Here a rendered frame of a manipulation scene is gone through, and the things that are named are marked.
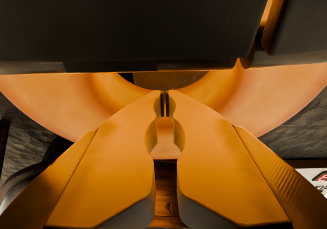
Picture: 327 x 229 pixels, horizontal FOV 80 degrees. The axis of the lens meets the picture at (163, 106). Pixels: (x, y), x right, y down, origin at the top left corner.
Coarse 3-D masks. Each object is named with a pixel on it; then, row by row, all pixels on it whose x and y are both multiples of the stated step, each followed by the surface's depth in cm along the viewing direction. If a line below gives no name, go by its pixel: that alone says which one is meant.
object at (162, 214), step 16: (32, 176) 25; (160, 176) 22; (176, 176) 22; (16, 192) 24; (160, 192) 21; (176, 192) 21; (0, 208) 26; (160, 208) 20; (176, 208) 20; (160, 224) 18; (176, 224) 18
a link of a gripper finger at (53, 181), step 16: (80, 144) 7; (64, 160) 7; (80, 160) 7; (48, 176) 6; (64, 176) 6; (32, 192) 6; (48, 192) 6; (16, 208) 5; (32, 208) 5; (48, 208) 5; (0, 224) 5; (16, 224) 5; (32, 224) 5
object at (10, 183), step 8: (56, 144) 32; (64, 144) 31; (72, 144) 29; (48, 152) 33; (56, 152) 30; (48, 160) 23; (160, 160) 22; (168, 160) 22; (176, 160) 23; (24, 168) 25; (32, 168) 24; (40, 168) 23; (16, 176) 25; (24, 176) 25; (8, 184) 26; (0, 192) 29; (0, 200) 31
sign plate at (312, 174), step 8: (288, 160) 40; (296, 160) 40; (304, 160) 40; (312, 160) 40; (320, 160) 40; (296, 168) 39; (304, 168) 39; (312, 168) 39; (320, 168) 39; (304, 176) 42; (312, 176) 42; (320, 176) 41; (312, 184) 45; (320, 184) 45
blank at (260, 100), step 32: (320, 64) 8; (32, 96) 9; (64, 96) 9; (96, 96) 10; (128, 96) 12; (192, 96) 12; (224, 96) 10; (256, 96) 10; (288, 96) 10; (64, 128) 11; (96, 128) 12; (160, 128) 12; (256, 128) 12
